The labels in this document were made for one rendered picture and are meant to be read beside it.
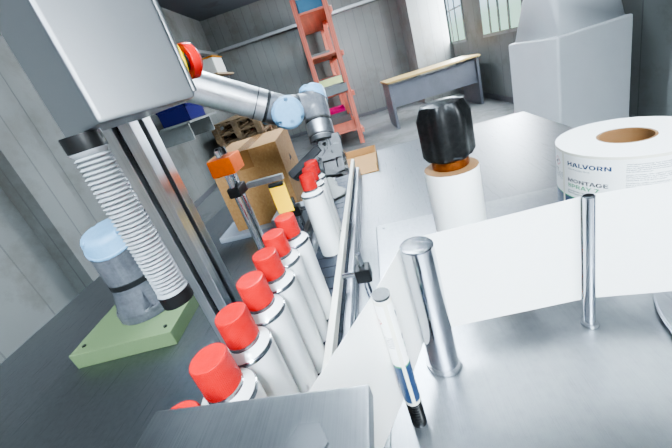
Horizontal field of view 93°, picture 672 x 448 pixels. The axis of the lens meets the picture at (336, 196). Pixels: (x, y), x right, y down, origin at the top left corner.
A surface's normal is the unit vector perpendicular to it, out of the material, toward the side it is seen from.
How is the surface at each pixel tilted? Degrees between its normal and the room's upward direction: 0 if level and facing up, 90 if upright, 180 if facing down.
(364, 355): 90
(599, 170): 90
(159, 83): 90
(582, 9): 80
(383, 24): 90
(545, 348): 0
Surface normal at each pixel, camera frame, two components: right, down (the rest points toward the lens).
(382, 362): 0.80, -0.02
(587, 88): 0.07, 0.36
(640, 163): -0.50, 0.46
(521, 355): -0.29, -0.89
